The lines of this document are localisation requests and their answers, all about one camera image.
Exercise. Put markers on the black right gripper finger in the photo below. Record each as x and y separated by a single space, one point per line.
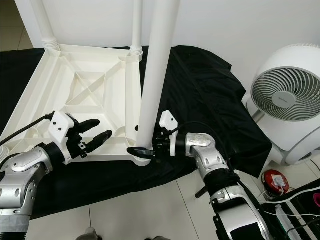
136 129
140 151

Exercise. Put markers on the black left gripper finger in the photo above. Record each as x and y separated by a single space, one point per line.
100 139
87 125

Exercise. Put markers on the white plastic table top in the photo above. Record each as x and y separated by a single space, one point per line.
105 95

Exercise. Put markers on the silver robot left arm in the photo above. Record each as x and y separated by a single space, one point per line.
30 180

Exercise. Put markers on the black table leg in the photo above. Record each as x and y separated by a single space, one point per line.
201 191

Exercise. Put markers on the black table cloth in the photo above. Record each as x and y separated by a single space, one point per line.
210 95

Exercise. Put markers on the red round device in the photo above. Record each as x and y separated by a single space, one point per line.
275 181

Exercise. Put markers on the white round floor fan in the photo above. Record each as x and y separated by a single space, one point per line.
282 90

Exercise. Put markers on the black storage case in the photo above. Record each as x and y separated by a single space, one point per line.
300 215

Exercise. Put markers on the pink round object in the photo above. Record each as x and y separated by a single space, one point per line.
316 199

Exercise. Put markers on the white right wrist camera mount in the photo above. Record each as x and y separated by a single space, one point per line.
167 122

